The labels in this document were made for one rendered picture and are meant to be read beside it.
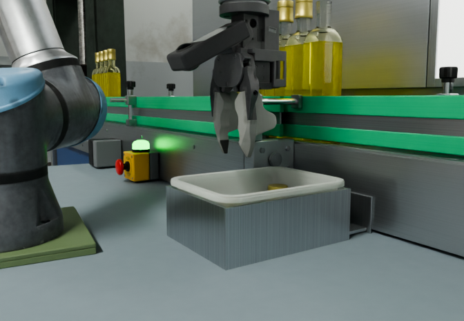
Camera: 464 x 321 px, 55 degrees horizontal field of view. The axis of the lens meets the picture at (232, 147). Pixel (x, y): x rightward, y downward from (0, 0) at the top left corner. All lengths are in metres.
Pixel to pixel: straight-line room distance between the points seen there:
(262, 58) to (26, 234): 0.39
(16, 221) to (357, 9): 0.75
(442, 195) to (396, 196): 0.07
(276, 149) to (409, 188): 0.26
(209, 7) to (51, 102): 0.94
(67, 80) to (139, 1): 3.71
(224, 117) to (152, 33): 3.79
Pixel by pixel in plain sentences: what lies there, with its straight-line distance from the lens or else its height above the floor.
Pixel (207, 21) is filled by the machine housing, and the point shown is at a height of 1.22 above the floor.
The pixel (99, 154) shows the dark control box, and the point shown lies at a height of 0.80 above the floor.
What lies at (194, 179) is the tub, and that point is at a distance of 0.70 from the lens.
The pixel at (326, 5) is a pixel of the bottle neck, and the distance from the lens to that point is 0.89.
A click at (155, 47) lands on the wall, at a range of 4.43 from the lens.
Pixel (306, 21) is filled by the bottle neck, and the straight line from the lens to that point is 0.93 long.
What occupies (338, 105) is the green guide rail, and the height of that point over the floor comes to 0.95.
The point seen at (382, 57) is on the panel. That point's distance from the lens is 0.95.
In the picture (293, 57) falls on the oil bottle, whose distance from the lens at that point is 0.91.
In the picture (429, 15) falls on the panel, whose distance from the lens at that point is 0.90.
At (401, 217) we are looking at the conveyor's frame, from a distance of 0.71.
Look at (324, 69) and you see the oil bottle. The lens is 0.85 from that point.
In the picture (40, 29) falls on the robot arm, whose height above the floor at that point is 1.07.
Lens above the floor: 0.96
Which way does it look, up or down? 6 degrees down
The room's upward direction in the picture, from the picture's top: straight up
